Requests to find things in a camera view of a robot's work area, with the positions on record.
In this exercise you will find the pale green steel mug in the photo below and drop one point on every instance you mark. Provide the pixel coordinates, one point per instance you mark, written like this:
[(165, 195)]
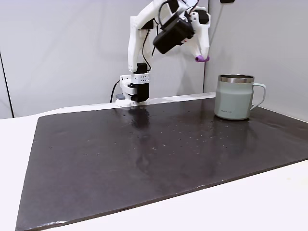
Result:
[(232, 101)]

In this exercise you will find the black table mat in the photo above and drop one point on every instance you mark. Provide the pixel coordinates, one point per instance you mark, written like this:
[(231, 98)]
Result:
[(108, 173)]

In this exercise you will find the black camera box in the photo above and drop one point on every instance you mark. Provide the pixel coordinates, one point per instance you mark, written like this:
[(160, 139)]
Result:
[(171, 36)]

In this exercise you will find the black wall-mounted object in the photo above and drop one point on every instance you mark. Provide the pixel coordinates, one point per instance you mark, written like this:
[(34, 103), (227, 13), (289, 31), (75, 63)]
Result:
[(227, 1)]

